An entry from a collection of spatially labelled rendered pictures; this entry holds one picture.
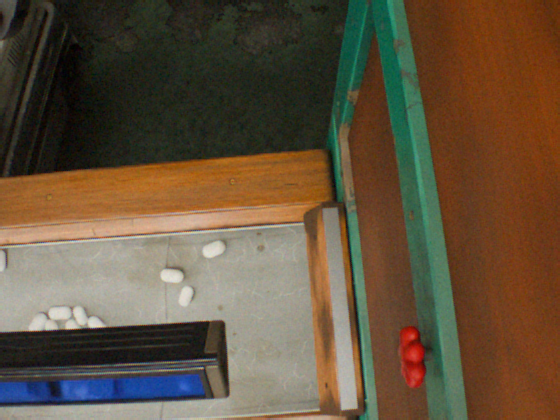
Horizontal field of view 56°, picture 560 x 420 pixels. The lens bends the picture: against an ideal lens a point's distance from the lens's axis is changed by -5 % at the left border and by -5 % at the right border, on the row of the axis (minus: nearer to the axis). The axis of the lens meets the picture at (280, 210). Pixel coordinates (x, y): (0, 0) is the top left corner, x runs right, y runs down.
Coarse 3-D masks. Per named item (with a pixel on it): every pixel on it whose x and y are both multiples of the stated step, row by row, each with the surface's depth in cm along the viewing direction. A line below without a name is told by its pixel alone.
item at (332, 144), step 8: (328, 128) 94; (328, 136) 96; (336, 136) 85; (328, 144) 97; (336, 144) 85; (336, 152) 85; (336, 160) 86; (336, 168) 87; (336, 176) 88; (336, 184) 90; (336, 192) 91; (336, 200) 91; (352, 280) 79; (360, 352) 76; (360, 416) 80
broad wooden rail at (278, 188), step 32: (192, 160) 92; (224, 160) 92; (256, 160) 92; (288, 160) 92; (320, 160) 91; (0, 192) 91; (32, 192) 91; (64, 192) 91; (96, 192) 91; (128, 192) 91; (160, 192) 91; (192, 192) 90; (224, 192) 90; (256, 192) 90; (288, 192) 90; (320, 192) 90; (0, 224) 90; (32, 224) 90; (64, 224) 90; (96, 224) 90; (128, 224) 90; (160, 224) 90; (192, 224) 91; (224, 224) 91; (256, 224) 91
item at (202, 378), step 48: (0, 336) 55; (48, 336) 55; (96, 336) 54; (144, 336) 54; (192, 336) 53; (0, 384) 51; (48, 384) 52; (96, 384) 52; (144, 384) 52; (192, 384) 52
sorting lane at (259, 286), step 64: (64, 256) 91; (128, 256) 90; (192, 256) 90; (256, 256) 90; (0, 320) 88; (64, 320) 88; (128, 320) 88; (192, 320) 88; (256, 320) 87; (256, 384) 85
